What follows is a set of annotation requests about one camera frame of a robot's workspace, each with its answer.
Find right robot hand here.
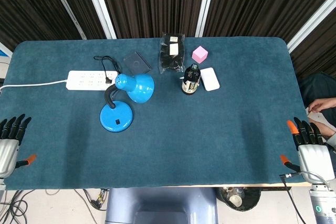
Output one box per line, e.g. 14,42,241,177
279,116,335,184

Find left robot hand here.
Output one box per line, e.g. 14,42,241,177
0,113,37,179

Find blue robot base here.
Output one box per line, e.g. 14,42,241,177
104,187,219,224

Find blue desk lamp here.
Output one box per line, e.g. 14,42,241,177
99,73,155,133

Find person's hand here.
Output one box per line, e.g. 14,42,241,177
308,97,336,114

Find black trash bin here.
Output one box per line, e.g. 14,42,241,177
217,186,262,211

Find white power strip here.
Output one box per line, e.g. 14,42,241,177
65,70,119,91

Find white rectangular box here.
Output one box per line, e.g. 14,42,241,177
199,67,221,92

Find dark glass bottle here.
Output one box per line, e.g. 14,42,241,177
181,63,202,95

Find blue table cloth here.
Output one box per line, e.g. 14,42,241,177
0,36,310,190

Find pink cube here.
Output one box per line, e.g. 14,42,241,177
191,45,209,64

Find black items in plastic bag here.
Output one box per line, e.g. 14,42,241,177
158,32,186,74

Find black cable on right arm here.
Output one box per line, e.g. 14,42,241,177
279,172,308,224

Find white power strip cable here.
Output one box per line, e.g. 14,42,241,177
0,79,68,91

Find floor cables bundle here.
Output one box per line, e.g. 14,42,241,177
74,188,110,211

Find black cable with plug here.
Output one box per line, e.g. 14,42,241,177
93,55,123,84

